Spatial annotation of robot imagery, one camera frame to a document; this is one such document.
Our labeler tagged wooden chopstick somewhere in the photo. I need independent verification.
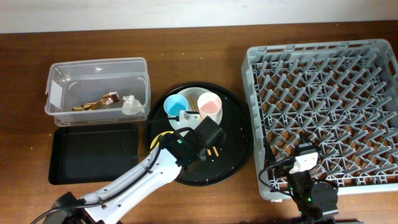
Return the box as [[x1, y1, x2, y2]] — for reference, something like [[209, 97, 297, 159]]
[[190, 95, 220, 157], [188, 95, 211, 156]]

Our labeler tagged pink cup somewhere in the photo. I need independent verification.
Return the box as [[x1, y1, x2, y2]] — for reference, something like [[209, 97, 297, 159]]
[[197, 92, 222, 121]]

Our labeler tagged blue cup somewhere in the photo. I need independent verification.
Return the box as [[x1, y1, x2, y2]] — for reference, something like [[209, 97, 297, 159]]
[[164, 94, 188, 116]]

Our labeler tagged yellow bowl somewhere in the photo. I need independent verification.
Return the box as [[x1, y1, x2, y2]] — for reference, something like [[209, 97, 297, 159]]
[[150, 131, 173, 149]]

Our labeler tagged white tissue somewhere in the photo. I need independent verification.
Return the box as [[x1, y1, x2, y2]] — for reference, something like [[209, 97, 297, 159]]
[[122, 95, 145, 115]]

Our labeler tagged brown snack wrapper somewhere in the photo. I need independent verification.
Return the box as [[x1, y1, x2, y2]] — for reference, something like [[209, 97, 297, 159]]
[[72, 91, 119, 111]]

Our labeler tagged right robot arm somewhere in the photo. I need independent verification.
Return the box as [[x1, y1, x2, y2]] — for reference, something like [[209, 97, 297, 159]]
[[257, 133, 338, 223]]

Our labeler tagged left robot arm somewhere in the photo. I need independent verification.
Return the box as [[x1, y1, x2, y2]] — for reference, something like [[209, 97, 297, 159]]
[[44, 118, 226, 223]]

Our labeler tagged grey dishwasher rack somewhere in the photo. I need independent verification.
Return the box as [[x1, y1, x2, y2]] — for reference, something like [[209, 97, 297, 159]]
[[241, 39, 397, 202]]

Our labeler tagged round black tray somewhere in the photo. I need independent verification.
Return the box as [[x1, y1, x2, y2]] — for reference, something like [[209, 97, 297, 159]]
[[146, 83, 254, 186]]

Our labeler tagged black rectangular tray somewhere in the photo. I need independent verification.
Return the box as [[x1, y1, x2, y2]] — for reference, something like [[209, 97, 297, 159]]
[[49, 124, 139, 185]]

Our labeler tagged clear plastic bin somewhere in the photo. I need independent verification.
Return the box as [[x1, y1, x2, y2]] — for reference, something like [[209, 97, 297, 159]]
[[45, 57, 150, 126]]

